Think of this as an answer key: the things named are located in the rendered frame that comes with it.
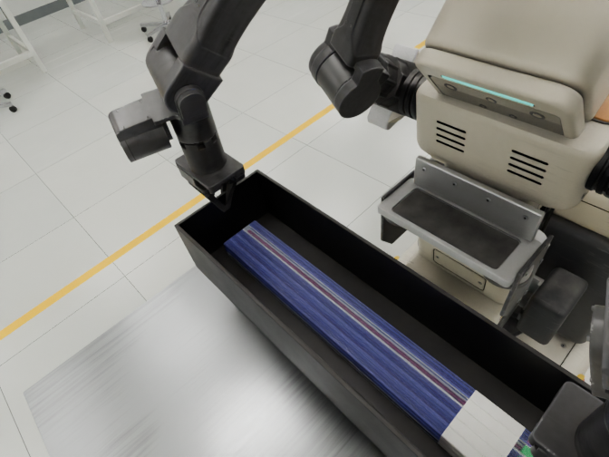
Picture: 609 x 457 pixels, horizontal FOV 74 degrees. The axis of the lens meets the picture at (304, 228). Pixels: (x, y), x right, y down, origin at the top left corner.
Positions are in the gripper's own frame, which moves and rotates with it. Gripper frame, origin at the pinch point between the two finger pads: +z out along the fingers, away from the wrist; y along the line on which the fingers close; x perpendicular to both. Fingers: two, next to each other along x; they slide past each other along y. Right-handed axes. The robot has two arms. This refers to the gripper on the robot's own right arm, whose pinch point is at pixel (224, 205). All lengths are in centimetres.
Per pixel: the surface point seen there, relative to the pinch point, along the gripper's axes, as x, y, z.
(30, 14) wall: 74, -521, 91
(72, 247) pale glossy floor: -29, -138, 96
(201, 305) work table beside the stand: -11.7, 2.2, 15.4
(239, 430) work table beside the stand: -19.7, 24.4, 15.3
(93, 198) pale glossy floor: -5, -165, 96
